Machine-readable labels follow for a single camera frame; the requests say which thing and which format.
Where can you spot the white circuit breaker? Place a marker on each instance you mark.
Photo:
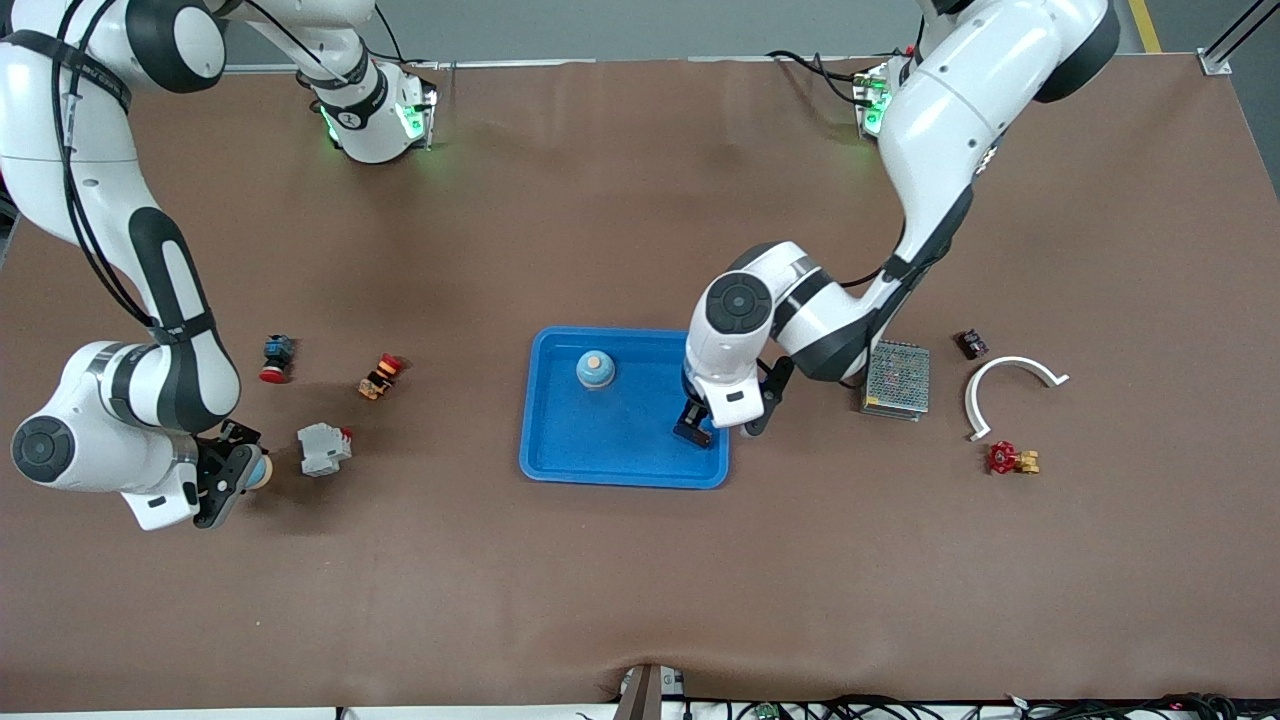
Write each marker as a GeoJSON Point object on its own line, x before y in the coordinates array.
{"type": "Point", "coordinates": [322, 450]}

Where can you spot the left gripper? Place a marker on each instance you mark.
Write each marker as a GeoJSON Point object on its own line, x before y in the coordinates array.
{"type": "Point", "coordinates": [692, 422]}

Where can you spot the blue plastic tray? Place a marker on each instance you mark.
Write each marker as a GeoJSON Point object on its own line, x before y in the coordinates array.
{"type": "Point", "coordinates": [620, 445]}

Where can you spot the metal mesh power supply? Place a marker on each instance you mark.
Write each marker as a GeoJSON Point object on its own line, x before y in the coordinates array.
{"type": "Point", "coordinates": [900, 385]}

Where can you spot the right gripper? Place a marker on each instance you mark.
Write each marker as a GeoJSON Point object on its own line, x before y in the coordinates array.
{"type": "Point", "coordinates": [237, 436]}

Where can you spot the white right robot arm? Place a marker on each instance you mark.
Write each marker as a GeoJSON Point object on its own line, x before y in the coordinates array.
{"type": "Point", "coordinates": [70, 180]}

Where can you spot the long brown capacitor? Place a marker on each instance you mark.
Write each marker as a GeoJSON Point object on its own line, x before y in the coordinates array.
{"type": "Point", "coordinates": [700, 438]}

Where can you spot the white curved plastic clamp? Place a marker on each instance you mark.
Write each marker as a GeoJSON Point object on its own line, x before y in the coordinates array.
{"type": "Point", "coordinates": [970, 405]}

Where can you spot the short dark capacitor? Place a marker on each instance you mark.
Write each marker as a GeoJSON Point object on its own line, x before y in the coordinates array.
{"type": "Point", "coordinates": [972, 345]}

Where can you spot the red emergency stop button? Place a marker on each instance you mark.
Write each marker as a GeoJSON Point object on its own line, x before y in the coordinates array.
{"type": "Point", "coordinates": [272, 374]}

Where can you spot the aluminium frame post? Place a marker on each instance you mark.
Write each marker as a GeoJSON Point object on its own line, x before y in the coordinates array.
{"type": "Point", "coordinates": [1215, 62]}

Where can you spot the grey table edge clamp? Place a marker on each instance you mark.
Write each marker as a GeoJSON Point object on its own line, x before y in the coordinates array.
{"type": "Point", "coordinates": [645, 695]}

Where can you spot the red yellow push switch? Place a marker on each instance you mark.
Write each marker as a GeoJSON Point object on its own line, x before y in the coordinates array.
{"type": "Point", "coordinates": [378, 380]}

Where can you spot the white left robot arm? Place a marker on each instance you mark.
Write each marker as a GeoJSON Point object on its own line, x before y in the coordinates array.
{"type": "Point", "coordinates": [940, 130]}

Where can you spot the light blue desk bell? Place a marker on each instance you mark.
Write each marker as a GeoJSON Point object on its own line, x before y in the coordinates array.
{"type": "Point", "coordinates": [595, 372]}
{"type": "Point", "coordinates": [262, 472]}

